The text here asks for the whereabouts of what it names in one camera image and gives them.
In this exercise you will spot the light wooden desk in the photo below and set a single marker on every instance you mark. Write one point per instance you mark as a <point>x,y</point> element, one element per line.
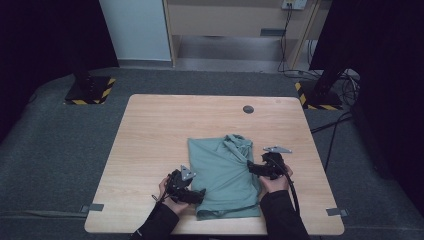
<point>216,20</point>

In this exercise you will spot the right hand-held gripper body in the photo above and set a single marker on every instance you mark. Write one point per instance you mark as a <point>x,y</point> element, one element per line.
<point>275,166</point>

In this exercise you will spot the person's right hand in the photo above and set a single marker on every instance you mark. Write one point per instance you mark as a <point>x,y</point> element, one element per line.
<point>275,186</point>

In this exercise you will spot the grey tape strip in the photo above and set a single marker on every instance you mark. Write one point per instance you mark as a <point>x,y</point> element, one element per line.
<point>336,211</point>
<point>93,208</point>

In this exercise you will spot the black stand with striped base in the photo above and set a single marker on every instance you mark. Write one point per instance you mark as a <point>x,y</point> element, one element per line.
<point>88,90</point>
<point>321,96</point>

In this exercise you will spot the green t-shirt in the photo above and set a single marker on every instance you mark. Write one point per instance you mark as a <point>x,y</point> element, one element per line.
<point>223,180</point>

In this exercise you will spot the person's left hand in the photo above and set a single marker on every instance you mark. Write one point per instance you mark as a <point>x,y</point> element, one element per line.
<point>175,206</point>

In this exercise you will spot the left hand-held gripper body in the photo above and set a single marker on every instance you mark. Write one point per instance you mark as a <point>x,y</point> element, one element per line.
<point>176,186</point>

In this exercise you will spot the white power outlet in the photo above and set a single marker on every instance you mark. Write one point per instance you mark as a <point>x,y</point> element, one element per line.
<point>295,4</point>

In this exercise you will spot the round grey table grommet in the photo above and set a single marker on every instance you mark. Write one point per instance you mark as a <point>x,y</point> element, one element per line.
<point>248,109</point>

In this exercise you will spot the black curtain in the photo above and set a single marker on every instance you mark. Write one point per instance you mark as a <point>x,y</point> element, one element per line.
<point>40,40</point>
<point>390,66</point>

